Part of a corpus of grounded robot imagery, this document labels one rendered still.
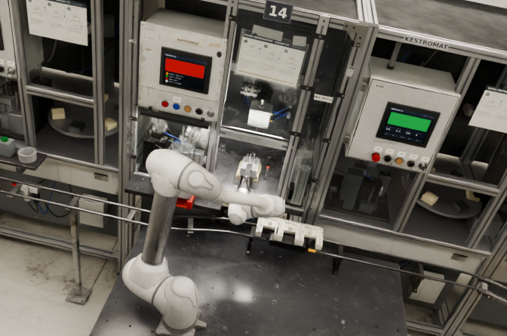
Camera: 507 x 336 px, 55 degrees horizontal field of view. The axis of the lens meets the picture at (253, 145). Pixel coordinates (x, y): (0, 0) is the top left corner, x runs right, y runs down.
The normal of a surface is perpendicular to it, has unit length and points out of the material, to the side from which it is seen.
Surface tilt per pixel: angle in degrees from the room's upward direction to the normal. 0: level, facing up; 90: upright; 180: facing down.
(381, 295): 0
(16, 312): 0
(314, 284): 0
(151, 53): 90
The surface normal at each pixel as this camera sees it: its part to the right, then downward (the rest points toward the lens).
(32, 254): 0.16, -0.81
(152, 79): -0.15, 0.54
